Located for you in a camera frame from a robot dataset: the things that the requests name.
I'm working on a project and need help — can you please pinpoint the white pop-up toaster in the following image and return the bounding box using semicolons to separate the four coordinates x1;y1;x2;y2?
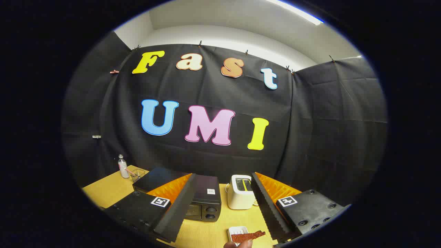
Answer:
226;175;257;210

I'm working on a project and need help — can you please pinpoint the white rectangular dish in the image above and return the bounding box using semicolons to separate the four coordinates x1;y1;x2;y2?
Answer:
227;226;249;246

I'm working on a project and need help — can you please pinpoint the small wire basket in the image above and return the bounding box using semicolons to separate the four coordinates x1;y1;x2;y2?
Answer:
130;168;146;182

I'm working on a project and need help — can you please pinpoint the black toaster oven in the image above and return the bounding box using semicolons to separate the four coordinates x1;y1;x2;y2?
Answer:
133;168;222;223

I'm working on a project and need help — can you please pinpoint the clear plastic bottle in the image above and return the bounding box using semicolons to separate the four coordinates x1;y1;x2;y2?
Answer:
118;154;130;179

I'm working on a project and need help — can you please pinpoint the brown meat slice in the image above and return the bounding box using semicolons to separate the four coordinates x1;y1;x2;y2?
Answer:
231;231;266;242

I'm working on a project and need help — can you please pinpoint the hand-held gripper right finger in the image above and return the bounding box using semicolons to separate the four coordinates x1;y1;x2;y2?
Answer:
250;172;345;243

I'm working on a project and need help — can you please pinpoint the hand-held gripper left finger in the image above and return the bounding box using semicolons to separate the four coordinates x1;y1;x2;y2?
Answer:
103;173;197;243

